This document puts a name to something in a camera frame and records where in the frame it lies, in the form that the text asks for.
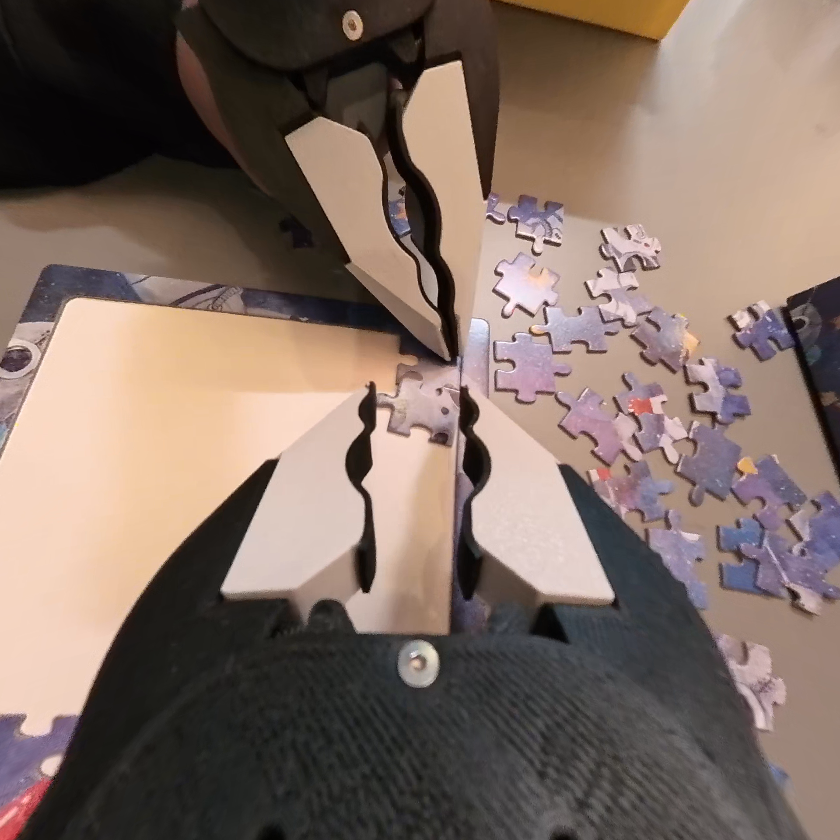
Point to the pile of purple pieces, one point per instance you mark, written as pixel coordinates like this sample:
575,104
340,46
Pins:
709,459

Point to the space puzzle frame tray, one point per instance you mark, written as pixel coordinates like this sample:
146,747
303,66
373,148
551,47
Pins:
164,426

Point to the grey moon crater puzzle piece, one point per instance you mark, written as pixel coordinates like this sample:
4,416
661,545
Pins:
420,413
436,377

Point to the four-scene puzzle picture card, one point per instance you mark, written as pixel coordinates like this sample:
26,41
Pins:
820,354

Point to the yellow box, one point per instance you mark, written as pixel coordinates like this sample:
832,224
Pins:
590,16

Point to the person's black clothing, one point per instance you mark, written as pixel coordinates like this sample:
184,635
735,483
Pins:
79,79

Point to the dark blue puzzle piece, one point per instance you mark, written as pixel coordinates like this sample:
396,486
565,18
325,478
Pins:
295,229

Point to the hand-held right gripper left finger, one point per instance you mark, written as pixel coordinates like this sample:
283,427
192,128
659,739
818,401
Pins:
308,518

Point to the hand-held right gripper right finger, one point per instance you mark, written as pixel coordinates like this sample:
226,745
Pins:
531,531

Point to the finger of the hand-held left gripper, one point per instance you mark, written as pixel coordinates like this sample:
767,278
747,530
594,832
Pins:
446,151
348,197

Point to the person's left hand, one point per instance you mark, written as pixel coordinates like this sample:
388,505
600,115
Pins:
200,98

